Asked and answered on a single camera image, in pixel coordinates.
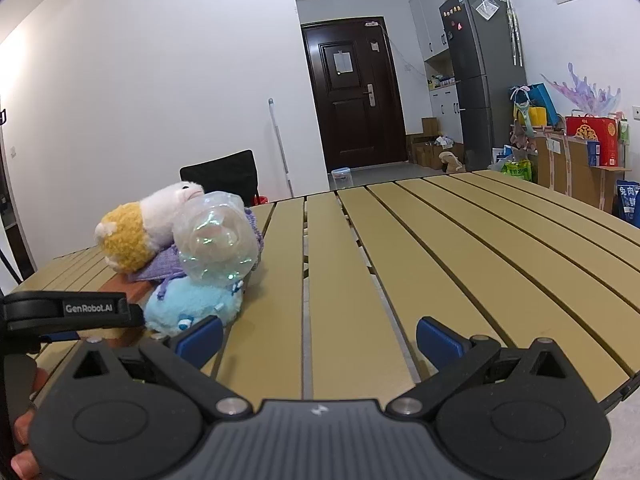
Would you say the crumpled clear plastic bottle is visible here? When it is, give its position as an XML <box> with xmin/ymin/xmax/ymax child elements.
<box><xmin>172</xmin><ymin>191</ymin><xmax>262</xmax><ymax>288</ymax></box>

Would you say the yellow and white plush toy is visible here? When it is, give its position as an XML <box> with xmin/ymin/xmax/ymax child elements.
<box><xmin>95</xmin><ymin>180</ymin><xmax>206</xmax><ymax>273</ymax></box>

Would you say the black folding chair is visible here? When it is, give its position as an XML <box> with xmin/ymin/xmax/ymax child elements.
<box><xmin>179</xmin><ymin>149</ymin><xmax>260</xmax><ymax>207</ymax></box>

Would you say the purple wall decoration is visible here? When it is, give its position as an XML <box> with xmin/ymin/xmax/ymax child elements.
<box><xmin>542</xmin><ymin>62</ymin><xmax>623</xmax><ymax>116</ymax></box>

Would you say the blue printed bag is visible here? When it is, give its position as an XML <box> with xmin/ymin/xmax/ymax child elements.
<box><xmin>616</xmin><ymin>180</ymin><xmax>640</xmax><ymax>226</ymax></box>

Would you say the white mop handle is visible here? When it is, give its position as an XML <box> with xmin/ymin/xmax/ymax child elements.
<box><xmin>267</xmin><ymin>98</ymin><xmax>296</xmax><ymax>198</ymax></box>

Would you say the person's left hand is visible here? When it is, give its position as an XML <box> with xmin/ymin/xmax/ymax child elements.
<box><xmin>11</xmin><ymin>366</ymin><xmax>50</xmax><ymax>480</ymax></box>

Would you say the white base cabinet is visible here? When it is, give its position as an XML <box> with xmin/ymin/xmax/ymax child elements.
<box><xmin>429</xmin><ymin>84</ymin><xmax>466</xmax><ymax>141</ymax></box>

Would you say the tan folding table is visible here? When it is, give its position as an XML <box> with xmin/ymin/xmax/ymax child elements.
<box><xmin>0</xmin><ymin>170</ymin><xmax>640</xmax><ymax>413</ymax></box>

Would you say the yellow gift bag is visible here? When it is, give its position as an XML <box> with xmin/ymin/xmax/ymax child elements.
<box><xmin>514</xmin><ymin>105</ymin><xmax>548</xmax><ymax>133</ymax></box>

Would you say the grey refrigerator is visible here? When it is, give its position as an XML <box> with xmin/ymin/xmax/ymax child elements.
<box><xmin>439</xmin><ymin>0</ymin><xmax>528</xmax><ymax>173</ymax></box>

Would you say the green bag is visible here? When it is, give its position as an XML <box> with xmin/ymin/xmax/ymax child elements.
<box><xmin>501</xmin><ymin>159</ymin><xmax>532</xmax><ymax>182</ymax></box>

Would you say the blue gift bag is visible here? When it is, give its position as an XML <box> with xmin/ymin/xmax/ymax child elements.
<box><xmin>510</xmin><ymin>82</ymin><xmax>560</xmax><ymax>128</ymax></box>

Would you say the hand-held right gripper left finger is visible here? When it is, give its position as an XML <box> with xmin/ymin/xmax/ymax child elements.
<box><xmin>72</xmin><ymin>315</ymin><xmax>253</xmax><ymax>418</ymax></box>

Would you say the stack of cardboard boxes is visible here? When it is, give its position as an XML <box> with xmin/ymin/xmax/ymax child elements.
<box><xmin>406</xmin><ymin>117</ymin><xmax>466</xmax><ymax>168</ymax></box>

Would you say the dark brown door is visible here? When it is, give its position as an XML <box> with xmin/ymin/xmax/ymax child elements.
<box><xmin>300</xmin><ymin>16</ymin><xmax>408</xmax><ymax>173</ymax></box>

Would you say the red gift box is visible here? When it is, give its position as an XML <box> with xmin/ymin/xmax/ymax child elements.
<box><xmin>565</xmin><ymin>115</ymin><xmax>621</xmax><ymax>167</ymax></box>

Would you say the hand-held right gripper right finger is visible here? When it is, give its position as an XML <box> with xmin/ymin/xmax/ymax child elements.
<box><xmin>387</xmin><ymin>316</ymin><xmax>568</xmax><ymax>418</ymax></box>

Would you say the white wall cabinet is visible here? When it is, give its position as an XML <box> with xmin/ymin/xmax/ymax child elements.
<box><xmin>409</xmin><ymin>0</ymin><xmax>468</xmax><ymax>63</ymax></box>

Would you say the large cardboard box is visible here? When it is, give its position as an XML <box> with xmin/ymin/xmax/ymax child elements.
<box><xmin>534</xmin><ymin>132</ymin><xmax>632</xmax><ymax>211</ymax></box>

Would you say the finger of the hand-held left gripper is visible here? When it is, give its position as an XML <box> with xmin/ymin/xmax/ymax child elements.
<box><xmin>125</xmin><ymin>301</ymin><xmax>147</xmax><ymax>331</ymax></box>

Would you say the blue plush toy purple cape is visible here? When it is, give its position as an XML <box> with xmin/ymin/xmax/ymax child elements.
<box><xmin>127</xmin><ymin>207</ymin><xmax>266</xmax><ymax>338</ymax></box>

